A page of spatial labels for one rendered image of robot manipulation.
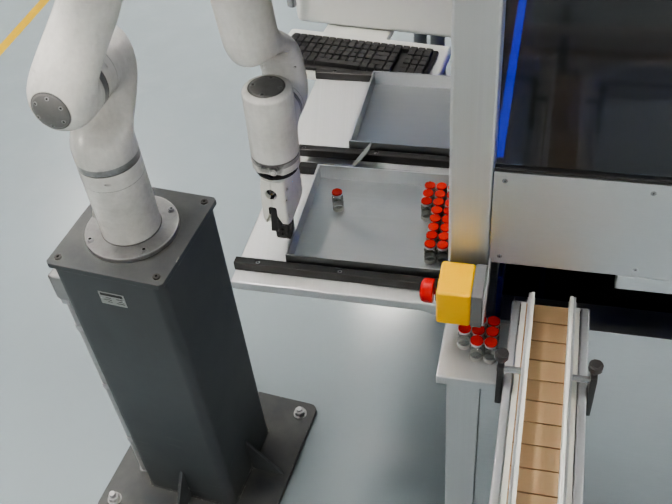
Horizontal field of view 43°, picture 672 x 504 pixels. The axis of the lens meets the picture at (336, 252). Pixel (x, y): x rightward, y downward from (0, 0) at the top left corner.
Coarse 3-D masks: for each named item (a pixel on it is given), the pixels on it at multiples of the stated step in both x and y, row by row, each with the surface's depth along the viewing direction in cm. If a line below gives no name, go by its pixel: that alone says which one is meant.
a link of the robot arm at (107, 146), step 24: (120, 48) 149; (120, 72) 149; (120, 96) 154; (96, 120) 154; (120, 120) 154; (72, 144) 154; (96, 144) 152; (120, 144) 154; (96, 168) 155; (120, 168) 156
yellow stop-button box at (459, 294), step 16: (448, 272) 135; (464, 272) 134; (480, 272) 134; (448, 288) 132; (464, 288) 132; (480, 288) 132; (448, 304) 133; (464, 304) 132; (480, 304) 131; (448, 320) 136; (464, 320) 135; (480, 320) 134
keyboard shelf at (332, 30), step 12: (336, 36) 229; (348, 36) 229; (360, 36) 228; (372, 36) 229; (384, 36) 228; (432, 48) 221; (444, 48) 221; (444, 60) 217; (312, 72) 218; (432, 72) 214
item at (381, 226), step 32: (320, 192) 173; (352, 192) 173; (384, 192) 172; (416, 192) 171; (320, 224) 167; (352, 224) 166; (384, 224) 165; (416, 224) 164; (288, 256) 157; (320, 256) 156; (352, 256) 160; (384, 256) 159; (416, 256) 158
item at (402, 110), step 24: (384, 72) 196; (384, 96) 195; (408, 96) 194; (432, 96) 193; (360, 120) 187; (384, 120) 188; (408, 120) 188; (432, 120) 187; (360, 144) 179; (384, 144) 178; (408, 144) 177; (432, 144) 181
